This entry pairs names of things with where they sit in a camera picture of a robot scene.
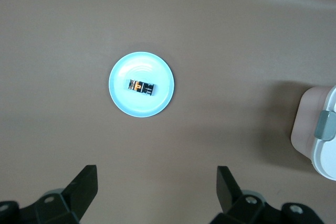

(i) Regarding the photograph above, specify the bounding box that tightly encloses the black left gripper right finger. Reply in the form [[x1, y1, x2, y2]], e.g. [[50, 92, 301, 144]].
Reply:
[[211, 165, 323, 224]]

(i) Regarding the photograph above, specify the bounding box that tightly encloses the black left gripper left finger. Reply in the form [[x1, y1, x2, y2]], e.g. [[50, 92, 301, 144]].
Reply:
[[0, 165, 99, 224]]

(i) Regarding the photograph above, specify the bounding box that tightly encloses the pink box with white lid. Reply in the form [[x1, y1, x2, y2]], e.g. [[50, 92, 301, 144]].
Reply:
[[290, 84, 336, 182]]

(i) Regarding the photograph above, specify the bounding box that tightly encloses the light blue round plate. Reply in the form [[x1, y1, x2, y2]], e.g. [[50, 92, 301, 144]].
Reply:
[[109, 52, 175, 118]]

